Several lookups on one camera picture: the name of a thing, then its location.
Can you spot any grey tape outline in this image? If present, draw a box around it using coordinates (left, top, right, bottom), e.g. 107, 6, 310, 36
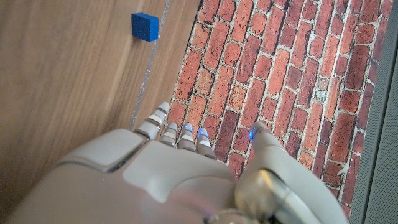
129, 0, 172, 131

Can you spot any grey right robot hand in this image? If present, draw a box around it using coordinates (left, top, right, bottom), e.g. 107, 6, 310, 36
4, 101, 349, 224

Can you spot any printed brick backdrop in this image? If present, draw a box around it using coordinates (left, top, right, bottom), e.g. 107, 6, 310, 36
167, 0, 394, 220

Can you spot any small blue block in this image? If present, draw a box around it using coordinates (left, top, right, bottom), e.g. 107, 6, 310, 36
131, 12, 160, 43

